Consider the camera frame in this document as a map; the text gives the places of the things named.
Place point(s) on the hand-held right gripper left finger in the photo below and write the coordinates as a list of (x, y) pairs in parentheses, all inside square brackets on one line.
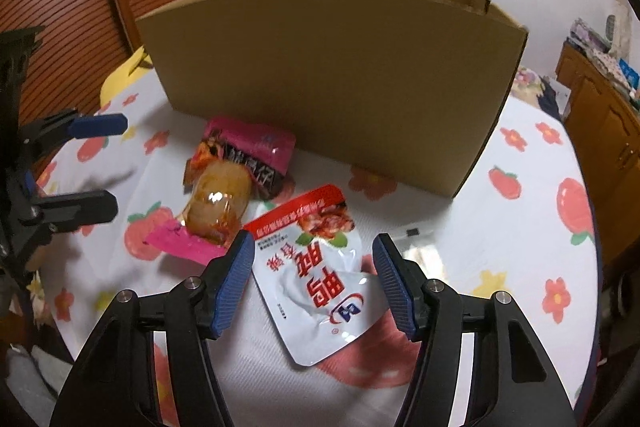
[(232, 287)]

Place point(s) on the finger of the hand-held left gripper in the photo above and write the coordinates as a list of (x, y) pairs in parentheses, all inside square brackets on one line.
[(97, 126), (75, 209)]

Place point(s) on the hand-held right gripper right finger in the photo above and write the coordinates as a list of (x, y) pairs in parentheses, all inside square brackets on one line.
[(395, 287)]

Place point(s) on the red white snack packet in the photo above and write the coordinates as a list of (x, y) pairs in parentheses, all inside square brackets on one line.
[(310, 287)]

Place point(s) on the pink chicken snack packet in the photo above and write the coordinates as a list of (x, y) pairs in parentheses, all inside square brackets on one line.
[(250, 142)]

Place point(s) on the brown cardboard box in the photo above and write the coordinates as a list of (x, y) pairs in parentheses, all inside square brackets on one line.
[(325, 82)]

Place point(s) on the small clear plastic packet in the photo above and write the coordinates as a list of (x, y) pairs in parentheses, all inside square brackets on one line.
[(415, 244)]

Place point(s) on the yellow plush toy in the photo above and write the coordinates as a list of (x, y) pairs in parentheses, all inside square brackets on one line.
[(117, 82)]

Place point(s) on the dark blue cloth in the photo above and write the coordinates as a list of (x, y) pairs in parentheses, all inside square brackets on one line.
[(550, 99)]

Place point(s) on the wooden sideboard cabinet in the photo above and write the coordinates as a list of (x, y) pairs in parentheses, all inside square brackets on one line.
[(610, 122)]

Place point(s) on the purple patterned packs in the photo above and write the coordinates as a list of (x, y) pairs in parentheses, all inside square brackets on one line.
[(587, 36)]

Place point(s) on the blue box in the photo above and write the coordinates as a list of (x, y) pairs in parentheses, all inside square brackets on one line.
[(629, 72)]

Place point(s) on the small grey desk fan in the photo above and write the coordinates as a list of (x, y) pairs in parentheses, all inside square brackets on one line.
[(610, 27)]

